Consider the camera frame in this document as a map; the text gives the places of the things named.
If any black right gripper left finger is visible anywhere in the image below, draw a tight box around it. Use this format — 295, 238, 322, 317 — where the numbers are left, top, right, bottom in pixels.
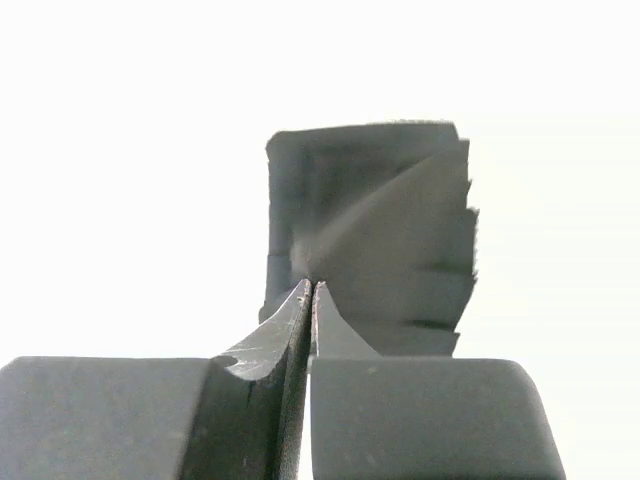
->
1, 280, 311, 479

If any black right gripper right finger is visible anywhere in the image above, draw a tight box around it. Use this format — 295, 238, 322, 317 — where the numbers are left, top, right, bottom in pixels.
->
309, 283, 565, 479

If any black skirt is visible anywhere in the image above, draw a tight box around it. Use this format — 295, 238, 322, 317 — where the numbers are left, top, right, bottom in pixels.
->
259, 121, 478, 356

